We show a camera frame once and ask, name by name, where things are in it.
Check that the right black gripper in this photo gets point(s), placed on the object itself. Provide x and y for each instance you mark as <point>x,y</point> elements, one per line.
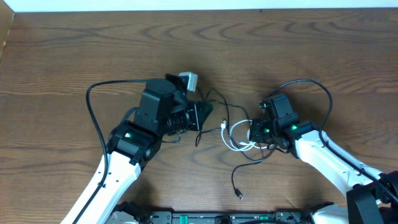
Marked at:
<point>256,132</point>

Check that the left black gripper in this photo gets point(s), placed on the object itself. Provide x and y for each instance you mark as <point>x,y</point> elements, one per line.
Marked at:
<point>195,116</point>

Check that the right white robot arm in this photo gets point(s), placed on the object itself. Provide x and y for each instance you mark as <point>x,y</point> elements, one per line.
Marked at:
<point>371,195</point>

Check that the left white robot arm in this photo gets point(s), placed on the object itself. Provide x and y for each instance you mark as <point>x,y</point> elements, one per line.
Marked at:
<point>130,146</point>

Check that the cardboard box edge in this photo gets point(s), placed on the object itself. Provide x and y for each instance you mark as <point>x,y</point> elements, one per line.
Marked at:
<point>6,20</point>

